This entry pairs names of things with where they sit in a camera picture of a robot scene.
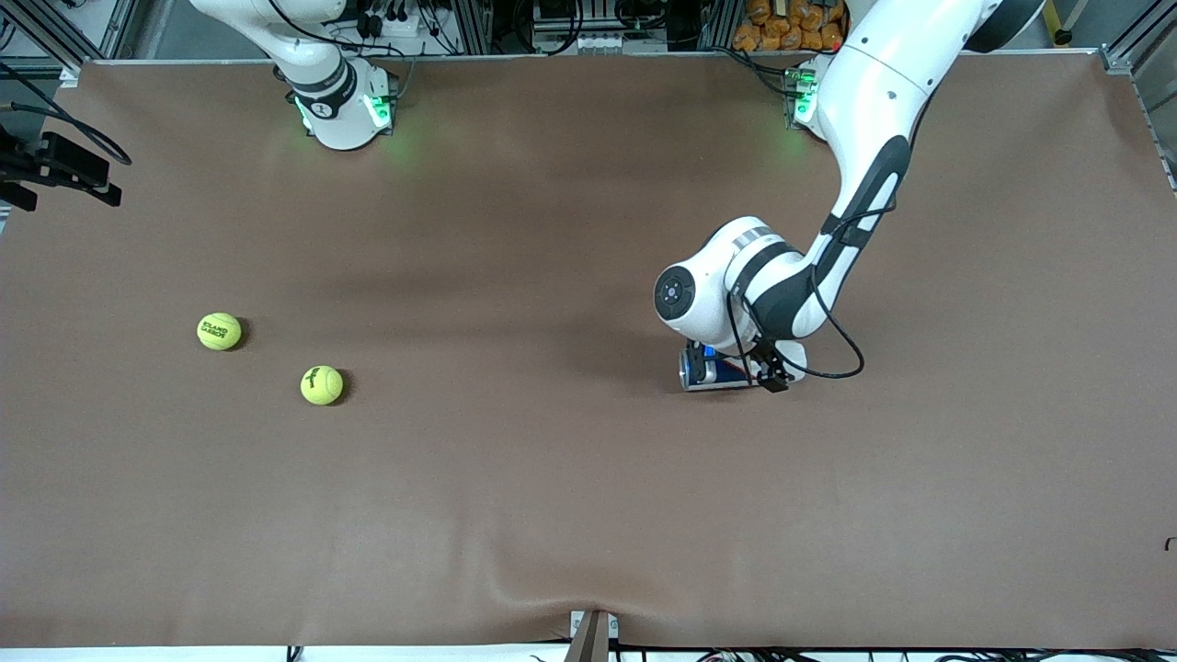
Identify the black electronics box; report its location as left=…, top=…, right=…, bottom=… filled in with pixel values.
left=531, top=0, right=677, bottom=54

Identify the white power strip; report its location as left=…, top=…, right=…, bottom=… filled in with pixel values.
left=354, top=7, right=426, bottom=40

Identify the brown post with white bracket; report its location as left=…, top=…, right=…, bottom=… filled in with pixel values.
left=566, top=610, right=619, bottom=662

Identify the yellow pole with black foot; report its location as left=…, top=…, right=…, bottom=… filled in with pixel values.
left=1039, top=0, right=1077, bottom=47

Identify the blue white tennis ball can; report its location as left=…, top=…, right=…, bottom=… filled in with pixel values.
left=679, top=342, right=808, bottom=394

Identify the pile of orange objects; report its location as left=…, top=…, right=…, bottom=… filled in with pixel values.
left=733, top=0, right=847, bottom=52

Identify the yellow Roland Garros tennis ball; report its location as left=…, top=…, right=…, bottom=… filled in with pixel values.
left=197, top=313, right=243, bottom=351

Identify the aluminium frame profile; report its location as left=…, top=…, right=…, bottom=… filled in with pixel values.
left=701, top=0, right=741, bottom=51
left=457, top=0, right=493, bottom=54
left=1099, top=0, right=1177, bottom=192
left=87, top=0, right=139, bottom=61

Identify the brown table mat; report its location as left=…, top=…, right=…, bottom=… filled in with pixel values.
left=0, top=51, right=1177, bottom=649

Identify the yellow Wilson tennis ball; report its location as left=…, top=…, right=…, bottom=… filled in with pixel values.
left=300, top=366, right=345, bottom=406

